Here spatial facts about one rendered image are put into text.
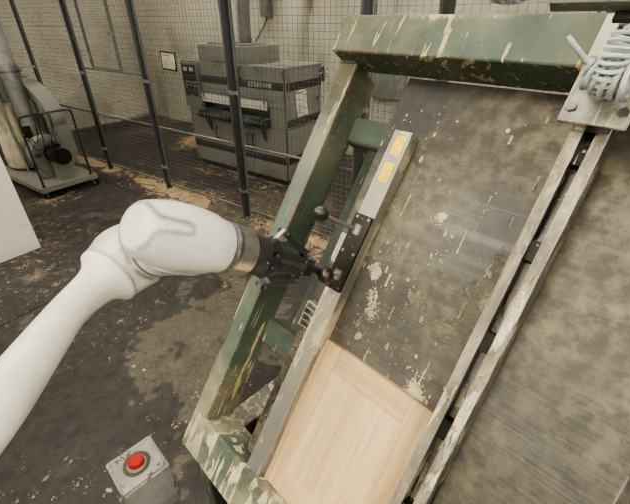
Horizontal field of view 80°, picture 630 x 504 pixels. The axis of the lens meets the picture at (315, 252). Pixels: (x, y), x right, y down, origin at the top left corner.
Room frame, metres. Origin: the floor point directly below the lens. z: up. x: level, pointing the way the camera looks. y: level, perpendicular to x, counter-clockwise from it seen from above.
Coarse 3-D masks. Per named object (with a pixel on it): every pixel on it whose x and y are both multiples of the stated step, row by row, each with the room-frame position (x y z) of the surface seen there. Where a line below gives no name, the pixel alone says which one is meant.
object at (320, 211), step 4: (316, 208) 0.79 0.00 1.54; (320, 208) 0.78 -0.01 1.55; (324, 208) 0.79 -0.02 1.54; (316, 212) 0.78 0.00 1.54; (320, 212) 0.78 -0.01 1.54; (324, 212) 0.78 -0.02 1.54; (328, 212) 0.79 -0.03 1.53; (316, 216) 0.78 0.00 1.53; (320, 216) 0.77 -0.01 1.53; (324, 216) 0.77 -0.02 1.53; (328, 216) 0.78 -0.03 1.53; (332, 216) 0.80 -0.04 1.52; (320, 220) 0.78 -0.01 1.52; (324, 220) 0.78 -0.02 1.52; (332, 220) 0.79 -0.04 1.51; (336, 220) 0.79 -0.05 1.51; (340, 220) 0.80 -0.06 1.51; (340, 224) 0.80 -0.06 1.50; (344, 224) 0.80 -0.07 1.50; (348, 224) 0.80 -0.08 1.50; (356, 224) 0.81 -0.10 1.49; (352, 228) 0.80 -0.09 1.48; (356, 228) 0.80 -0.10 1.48; (360, 228) 0.80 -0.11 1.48; (352, 232) 0.80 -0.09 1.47; (356, 232) 0.80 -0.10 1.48
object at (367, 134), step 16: (352, 128) 1.11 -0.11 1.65; (368, 128) 1.08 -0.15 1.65; (384, 128) 1.05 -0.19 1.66; (352, 144) 1.09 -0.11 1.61; (368, 144) 1.05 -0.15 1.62; (368, 160) 1.03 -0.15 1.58; (352, 192) 1.00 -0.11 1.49; (336, 224) 0.96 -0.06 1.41; (336, 240) 0.93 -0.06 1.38; (304, 304) 0.85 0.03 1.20; (272, 320) 0.86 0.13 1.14; (272, 336) 0.82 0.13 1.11; (288, 336) 0.80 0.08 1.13; (288, 352) 0.77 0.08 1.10
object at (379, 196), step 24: (408, 144) 0.89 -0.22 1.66; (384, 192) 0.84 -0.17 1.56; (360, 264) 0.78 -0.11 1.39; (336, 312) 0.72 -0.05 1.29; (312, 336) 0.70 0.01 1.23; (312, 360) 0.66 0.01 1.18; (288, 384) 0.64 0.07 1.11; (288, 408) 0.60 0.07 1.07; (264, 432) 0.59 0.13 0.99; (264, 456) 0.55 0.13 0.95
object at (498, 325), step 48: (624, 48) 0.57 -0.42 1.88; (576, 96) 0.68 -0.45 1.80; (576, 144) 0.66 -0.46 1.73; (576, 192) 0.60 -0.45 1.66; (528, 240) 0.59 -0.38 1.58; (528, 288) 0.53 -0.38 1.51; (480, 336) 0.51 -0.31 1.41; (480, 384) 0.45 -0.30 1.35; (432, 432) 0.43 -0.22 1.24; (432, 480) 0.37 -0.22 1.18
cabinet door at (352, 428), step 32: (320, 352) 0.68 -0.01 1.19; (320, 384) 0.62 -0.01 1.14; (352, 384) 0.59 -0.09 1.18; (384, 384) 0.56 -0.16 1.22; (320, 416) 0.57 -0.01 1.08; (352, 416) 0.54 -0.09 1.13; (384, 416) 0.52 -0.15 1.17; (416, 416) 0.49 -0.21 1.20; (288, 448) 0.55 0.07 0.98; (320, 448) 0.52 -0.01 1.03; (352, 448) 0.50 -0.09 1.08; (384, 448) 0.47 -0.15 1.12; (288, 480) 0.50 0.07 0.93; (320, 480) 0.48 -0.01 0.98; (352, 480) 0.45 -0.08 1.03; (384, 480) 0.43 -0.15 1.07
